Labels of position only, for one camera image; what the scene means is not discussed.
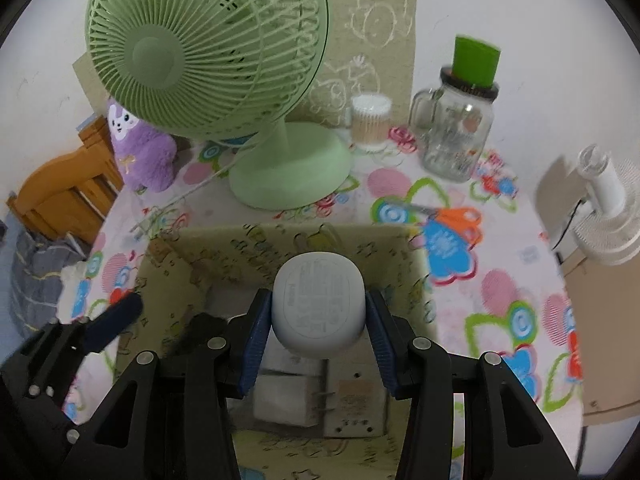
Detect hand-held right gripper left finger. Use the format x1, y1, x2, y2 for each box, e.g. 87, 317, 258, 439
60, 287, 274, 480

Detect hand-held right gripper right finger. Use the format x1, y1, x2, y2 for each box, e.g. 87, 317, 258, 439
366, 289, 581, 480

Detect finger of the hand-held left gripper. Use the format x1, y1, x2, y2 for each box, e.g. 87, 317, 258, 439
7, 360, 88, 456
15, 292, 146, 362

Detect small grey rectangular device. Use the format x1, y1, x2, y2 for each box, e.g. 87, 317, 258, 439
322, 355, 393, 440

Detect clear plastic box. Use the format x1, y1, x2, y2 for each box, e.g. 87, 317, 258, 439
252, 345, 328, 428

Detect white rounded plastic case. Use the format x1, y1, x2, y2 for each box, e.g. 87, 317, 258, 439
271, 252, 368, 359

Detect beige printed fabric storage box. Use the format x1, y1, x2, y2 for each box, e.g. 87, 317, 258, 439
132, 222, 441, 480

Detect white cloth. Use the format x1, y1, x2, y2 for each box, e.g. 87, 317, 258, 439
59, 260, 96, 286

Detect grey plaid blanket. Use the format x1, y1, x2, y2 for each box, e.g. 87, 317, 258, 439
10, 230, 88, 341

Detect wooden chair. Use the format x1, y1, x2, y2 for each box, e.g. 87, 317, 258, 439
6, 116, 126, 248

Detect floral tablecloth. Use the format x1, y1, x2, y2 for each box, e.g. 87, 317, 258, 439
62, 125, 586, 480

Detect purple plush toy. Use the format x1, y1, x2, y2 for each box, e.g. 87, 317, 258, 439
105, 99, 177, 193

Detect cotton swab container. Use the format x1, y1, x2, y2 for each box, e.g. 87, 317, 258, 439
350, 94, 392, 153

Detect glass jar mug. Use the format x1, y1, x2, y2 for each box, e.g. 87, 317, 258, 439
410, 66, 501, 183

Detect cardboard box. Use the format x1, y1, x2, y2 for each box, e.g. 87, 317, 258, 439
557, 245, 640, 427

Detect small white fan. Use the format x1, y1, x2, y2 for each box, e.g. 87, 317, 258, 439
570, 144, 640, 267

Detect green desk fan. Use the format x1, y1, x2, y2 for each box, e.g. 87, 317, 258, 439
85, 0, 352, 211

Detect green plastic cup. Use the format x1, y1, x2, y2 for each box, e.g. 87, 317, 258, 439
452, 35, 502, 88

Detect orange handled scissors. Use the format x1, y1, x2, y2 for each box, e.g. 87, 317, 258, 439
387, 200, 485, 263

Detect black cable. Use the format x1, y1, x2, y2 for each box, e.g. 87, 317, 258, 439
550, 197, 588, 251

